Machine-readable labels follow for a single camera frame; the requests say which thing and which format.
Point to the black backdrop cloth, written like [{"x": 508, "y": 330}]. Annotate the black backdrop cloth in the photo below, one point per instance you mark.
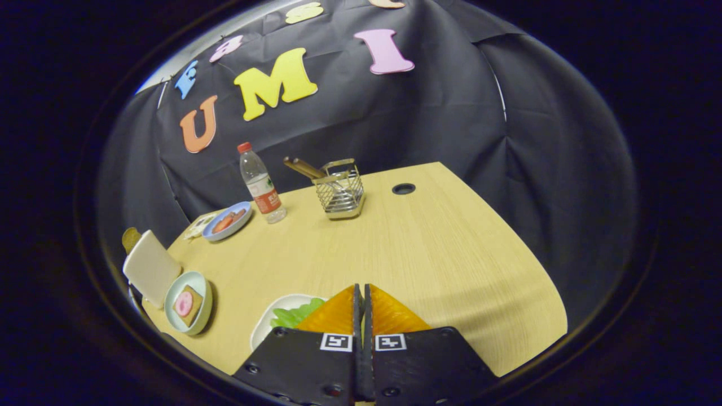
[{"x": 423, "y": 113}]

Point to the white plate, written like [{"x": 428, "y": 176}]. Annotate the white plate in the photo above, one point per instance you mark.
[{"x": 265, "y": 332}]

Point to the blue plate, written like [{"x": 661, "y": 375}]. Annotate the blue plate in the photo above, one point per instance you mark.
[{"x": 217, "y": 236}]

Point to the square toast slice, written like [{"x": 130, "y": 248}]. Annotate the square toast slice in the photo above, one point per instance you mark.
[{"x": 196, "y": 308}]

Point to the brown wooden chopstick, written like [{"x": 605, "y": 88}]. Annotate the brown wooden chopstick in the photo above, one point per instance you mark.
[
  {"x": 293, "y": 164},
  {"x": 307, "y": 167}
]

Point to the white divided seasoning dish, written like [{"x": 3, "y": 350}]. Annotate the white divided seasoning dish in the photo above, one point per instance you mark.
[{"x": 197, "y": 225}]

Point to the pale green plate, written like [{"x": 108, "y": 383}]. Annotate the pale green plate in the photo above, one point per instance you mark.
[{"x": 194, "y": 277}]

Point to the pink ham slice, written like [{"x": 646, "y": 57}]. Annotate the pink ham slice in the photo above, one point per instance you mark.
[{"x": 184, "y": 304}]

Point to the black table grommet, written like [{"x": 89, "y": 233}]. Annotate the black table grommet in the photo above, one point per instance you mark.
[{"x": 403, "y": 189}]

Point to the green lettuce leaf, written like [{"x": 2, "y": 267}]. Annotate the green lettuce leaf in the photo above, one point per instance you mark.
[{"x": 290, "y": 317}]

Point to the red tomato slice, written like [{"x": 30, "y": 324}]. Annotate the red tomato slice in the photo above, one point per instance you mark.
[{"x": 223, "y": 224}]

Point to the brown bread slice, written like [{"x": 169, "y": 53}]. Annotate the brown bread slice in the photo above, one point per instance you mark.
[{"x": 130, "y": 239}]

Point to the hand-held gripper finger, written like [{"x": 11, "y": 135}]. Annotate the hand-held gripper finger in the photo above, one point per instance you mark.
[
  {"x": 357, "y": 338},
  {"x": 368, "y": 338}
]

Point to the clear red-capped plastic bottle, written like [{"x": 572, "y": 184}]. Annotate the clear red-capped plastic bottle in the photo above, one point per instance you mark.
[{"x": 262, "y": 186}]

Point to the white toaster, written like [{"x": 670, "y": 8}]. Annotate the white toaster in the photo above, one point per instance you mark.
[{"x": 149, "y": 268}]

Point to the brown meat patty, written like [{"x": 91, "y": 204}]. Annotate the brown meat patty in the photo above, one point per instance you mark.
[
  {"x": 238, "y": 215},
  {"x": 216, "y": 221}
]

